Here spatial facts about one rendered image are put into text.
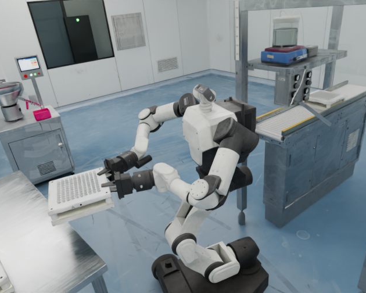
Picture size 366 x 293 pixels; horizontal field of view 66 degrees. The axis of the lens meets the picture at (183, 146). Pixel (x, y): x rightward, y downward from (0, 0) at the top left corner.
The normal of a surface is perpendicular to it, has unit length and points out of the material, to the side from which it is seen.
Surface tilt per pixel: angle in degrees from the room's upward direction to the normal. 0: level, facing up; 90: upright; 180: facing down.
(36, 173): 90
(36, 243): 0
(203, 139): 85
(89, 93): 90
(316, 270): 0
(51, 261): 0
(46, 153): 90
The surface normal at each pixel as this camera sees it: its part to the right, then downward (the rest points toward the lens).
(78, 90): 0.56, 0.32
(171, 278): -0.10, -0.89
